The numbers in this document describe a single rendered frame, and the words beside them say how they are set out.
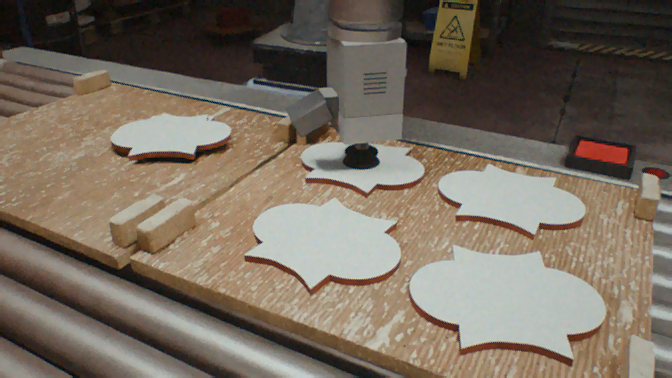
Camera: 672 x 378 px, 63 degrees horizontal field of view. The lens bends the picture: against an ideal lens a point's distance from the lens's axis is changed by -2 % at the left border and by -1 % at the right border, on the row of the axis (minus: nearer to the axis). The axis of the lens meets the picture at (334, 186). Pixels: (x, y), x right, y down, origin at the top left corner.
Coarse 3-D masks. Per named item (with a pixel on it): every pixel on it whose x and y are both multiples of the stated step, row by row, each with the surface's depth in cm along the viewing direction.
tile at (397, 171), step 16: (320, 144) 68; (336, 144) 68; (352, 144) 68; (304, 160) 64; (320, 160) 64; (336, 160) 64; (384, 160) 64; (400, 160) 64; (416, 160) 64; (320, 176) 60; (336, 176) 60; (352, 176) 60; (368, 176) 60; (384, 176) 60; (400, 176) 60; (416, 176) 60; (368, 192) 58
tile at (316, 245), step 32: (256, 224) 52; (288, 224) 52; (320, 224) 52; (352, 224) 52; (384, 224) 52; (256, 256) 47; (288, 256) 47; (320, 256) 47; (352, 256) 47; (384, 256) 47
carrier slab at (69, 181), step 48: (96, 96) 87; (144, 96) 87; (0, 144) 70; (48, 144) 70; (96, 144) 70; (240, 144) 70; (288, 144) 70; (0, 192) 59; (48, 192) 59; (96, 192) 59; (144, 192) 59; (192, 192) 59; (96, 240) 51
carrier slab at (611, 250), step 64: (256, 192) 59; (320, 192) 59; (384, 192) 59; (576, 192) 59; (192, 256) 49; (448, 256) 49; (576, 256) 49; (640, 256) 49; (320, 320) 41; (384, 320) 41; (640, 320) 41
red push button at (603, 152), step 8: (584, 144) 72; (592, 144) 72; (600, 144) 72; (576, 152) 70; (584, 152) 70; (592, 152) 70; (600, 152) 70; (608, 152) 70; (616, 152) 70; (624, 152) 70; (608, 160) 68; (616, 160) 68; (624, 160) 68
